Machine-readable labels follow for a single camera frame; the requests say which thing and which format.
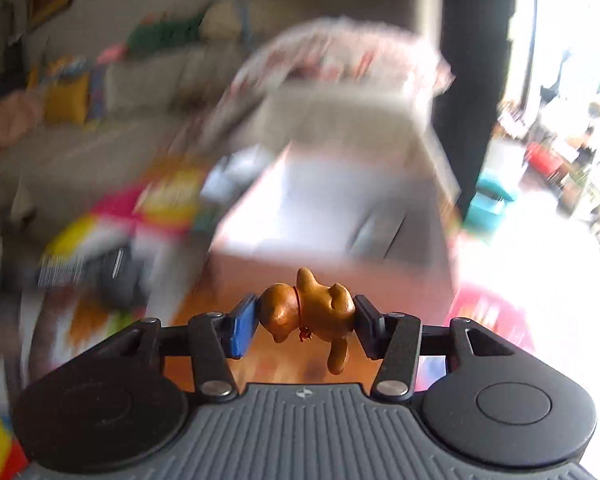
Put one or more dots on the colourful printed packet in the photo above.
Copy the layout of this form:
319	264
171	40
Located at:
125	220

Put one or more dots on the teal stool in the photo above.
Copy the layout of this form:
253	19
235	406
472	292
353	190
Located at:
492	200

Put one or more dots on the red plastic item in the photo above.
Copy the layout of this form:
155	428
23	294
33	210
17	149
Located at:
547	157

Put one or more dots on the brown toy bear figurine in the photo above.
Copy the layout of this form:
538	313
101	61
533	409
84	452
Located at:
314	314

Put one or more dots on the yellow red toy block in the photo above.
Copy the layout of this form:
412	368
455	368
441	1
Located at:
0	444

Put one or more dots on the black pillar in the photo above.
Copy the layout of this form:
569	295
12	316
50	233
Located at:
472	75

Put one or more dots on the cardboard box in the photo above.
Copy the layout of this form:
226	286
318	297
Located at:
350	195

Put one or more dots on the orange cloth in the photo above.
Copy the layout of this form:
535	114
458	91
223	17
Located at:
5	120

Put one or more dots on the yellow cushion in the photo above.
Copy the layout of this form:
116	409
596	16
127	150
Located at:
66	97

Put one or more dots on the beige sofa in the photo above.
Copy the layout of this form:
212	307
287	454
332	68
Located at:
75	125

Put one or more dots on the green cushion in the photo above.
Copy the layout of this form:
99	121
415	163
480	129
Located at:
162	32

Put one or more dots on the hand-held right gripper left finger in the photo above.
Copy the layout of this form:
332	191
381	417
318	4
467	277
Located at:
242	329

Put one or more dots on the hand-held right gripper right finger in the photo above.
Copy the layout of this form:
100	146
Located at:
368	327

